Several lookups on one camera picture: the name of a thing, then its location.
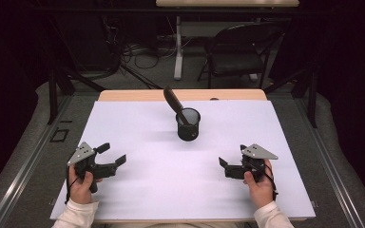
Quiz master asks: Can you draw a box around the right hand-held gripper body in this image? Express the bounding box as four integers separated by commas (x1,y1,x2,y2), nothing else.
224,143,279,183

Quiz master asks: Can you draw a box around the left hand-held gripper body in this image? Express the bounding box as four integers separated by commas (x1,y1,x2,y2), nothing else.
67,142,118,194

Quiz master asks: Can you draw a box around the black mesh pen cup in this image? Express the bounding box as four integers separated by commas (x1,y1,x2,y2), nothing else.
175,107,202,143

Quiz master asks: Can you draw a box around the black comb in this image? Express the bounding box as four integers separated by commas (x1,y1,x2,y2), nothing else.
163,86,191,126

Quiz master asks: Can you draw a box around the person's left hand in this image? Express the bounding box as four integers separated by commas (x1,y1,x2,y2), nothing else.
68,164,104,205

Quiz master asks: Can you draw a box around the person's right hand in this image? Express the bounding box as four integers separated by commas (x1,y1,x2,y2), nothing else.
242,159,275,210

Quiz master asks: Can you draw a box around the white board mat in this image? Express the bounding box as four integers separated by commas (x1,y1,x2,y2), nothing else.
49,100,317,222

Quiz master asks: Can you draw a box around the black metal stand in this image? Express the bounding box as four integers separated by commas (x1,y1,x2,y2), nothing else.
46,18,107,126
263,67,318,129

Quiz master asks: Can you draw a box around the light wooden table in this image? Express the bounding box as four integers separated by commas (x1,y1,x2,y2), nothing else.
93,88,308,223

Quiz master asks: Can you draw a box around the black stand leg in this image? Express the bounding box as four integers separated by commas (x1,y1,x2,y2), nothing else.
120,63,163,90

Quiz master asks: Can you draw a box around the black folding chair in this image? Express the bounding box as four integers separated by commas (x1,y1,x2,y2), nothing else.
197,22,284,89

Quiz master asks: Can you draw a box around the dark curtain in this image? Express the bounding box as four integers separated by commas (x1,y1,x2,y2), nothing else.
0,0,46,198
317,0,365,207

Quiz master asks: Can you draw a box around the black horizontal metal bar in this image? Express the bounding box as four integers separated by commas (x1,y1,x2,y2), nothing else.
28,7,331,16

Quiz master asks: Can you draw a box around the black floor socket frame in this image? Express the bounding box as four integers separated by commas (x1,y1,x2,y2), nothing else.
49,127,70,143

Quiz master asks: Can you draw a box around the left hand-held gripper cable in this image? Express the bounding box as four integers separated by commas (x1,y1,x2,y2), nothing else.
65,165,80,205

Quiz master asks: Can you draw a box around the hand-held gripper cable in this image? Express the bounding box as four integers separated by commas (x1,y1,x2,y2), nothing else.
263,162,279,201
65,165,80,205

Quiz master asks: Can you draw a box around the right hand-held gripper cable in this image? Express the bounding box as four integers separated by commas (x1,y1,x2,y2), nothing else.
263,162,279,201

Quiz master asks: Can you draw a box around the metal floor rail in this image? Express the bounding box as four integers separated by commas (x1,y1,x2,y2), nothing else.
293,94,365,228
0,94,74,228

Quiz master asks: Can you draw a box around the tangle of floor cables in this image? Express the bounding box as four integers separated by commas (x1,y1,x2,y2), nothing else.
120,41,179,70

